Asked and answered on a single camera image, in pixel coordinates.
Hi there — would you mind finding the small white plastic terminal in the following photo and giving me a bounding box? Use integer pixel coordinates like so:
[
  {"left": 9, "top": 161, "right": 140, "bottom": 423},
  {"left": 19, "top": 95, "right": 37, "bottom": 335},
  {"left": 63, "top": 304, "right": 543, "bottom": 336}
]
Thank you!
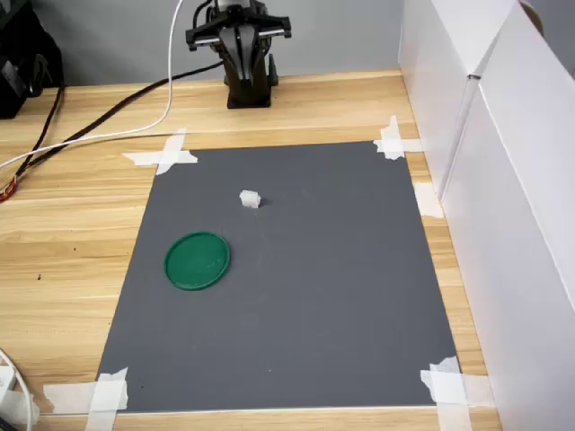
[{"left": 238, "top": 189, "right": 262, "bottom": 210}]

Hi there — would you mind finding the round green lid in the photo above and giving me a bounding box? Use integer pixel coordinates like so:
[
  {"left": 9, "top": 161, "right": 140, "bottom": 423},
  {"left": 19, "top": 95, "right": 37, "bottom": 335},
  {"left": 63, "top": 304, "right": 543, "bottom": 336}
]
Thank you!
[{"left": 164, "top": 231, "right": 232, "bottom": 292}]

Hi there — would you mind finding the white tape cross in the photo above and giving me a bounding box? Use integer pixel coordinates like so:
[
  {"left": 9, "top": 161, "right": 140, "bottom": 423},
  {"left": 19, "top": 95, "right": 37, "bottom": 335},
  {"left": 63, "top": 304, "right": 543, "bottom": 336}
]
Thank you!
[
  {"left": 121, "top": 128, "right": 199, "bottom": 176},
  {"left": 372, "top": 115, "right": 424, "bottom": 162},
  {"left": 420, "top": 356, "right": 491, "bottom": 431},
  {"left": 43, "top": 366, "right": 129, "bottom": 431}
]

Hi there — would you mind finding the black equipment case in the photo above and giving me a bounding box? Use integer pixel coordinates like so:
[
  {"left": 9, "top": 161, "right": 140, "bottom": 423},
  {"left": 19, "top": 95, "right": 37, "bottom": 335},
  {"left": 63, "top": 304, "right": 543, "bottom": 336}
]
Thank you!
[{"left": 0, "top": 0, "right": 66, "bottom": 120}]

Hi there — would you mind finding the white partition panel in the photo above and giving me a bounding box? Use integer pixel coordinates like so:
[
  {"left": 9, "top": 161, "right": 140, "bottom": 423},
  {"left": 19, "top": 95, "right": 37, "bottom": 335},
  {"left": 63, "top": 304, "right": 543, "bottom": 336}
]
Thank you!
[
  {"left": 442, "top": 0, "right": 575, "bottom": 431},
  {"left": 397, "top": 0, "right": 518, "bottom": 198}
]

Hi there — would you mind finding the white tape strip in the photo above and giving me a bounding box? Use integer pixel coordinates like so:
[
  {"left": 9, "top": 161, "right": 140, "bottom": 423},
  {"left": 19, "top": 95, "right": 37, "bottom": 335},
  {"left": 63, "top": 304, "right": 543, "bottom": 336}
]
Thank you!
[{"left": 412, "top": 181, "right": 445, "bottom": 220}]

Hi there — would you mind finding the dark grey mat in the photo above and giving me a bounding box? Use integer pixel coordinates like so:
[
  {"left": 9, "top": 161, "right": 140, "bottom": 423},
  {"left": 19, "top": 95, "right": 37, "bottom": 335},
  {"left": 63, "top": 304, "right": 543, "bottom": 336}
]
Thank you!
[{"left": 96, "top": 141, "right": 464, "bottom": 413}]

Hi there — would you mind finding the beige round roll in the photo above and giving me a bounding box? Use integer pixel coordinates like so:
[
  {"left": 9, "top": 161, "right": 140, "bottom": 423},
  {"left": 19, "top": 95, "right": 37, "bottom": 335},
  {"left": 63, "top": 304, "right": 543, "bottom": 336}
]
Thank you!
[{"left": 520, "top": 0, "right": 546, "bottom": 38}]

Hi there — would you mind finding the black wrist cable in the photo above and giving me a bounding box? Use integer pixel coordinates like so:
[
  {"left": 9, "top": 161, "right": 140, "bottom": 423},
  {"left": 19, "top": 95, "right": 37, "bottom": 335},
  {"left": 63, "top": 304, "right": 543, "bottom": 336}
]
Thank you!
[{"left": 192, "top": 2, "right": 215, "bottom": 31}]

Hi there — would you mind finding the white cable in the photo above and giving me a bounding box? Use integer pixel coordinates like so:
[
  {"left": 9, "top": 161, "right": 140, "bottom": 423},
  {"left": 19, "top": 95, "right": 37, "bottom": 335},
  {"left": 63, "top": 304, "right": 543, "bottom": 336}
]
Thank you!
[{"left": 0, "top": 0, "right": 185, "bottom": 170}]

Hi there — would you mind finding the coloured wire connector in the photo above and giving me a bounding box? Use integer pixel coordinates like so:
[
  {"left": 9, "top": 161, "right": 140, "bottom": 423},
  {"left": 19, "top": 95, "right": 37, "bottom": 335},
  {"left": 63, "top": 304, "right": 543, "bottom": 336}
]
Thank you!
[{"left": 0, "top": 177, "right": 20, "bottom": 202}]

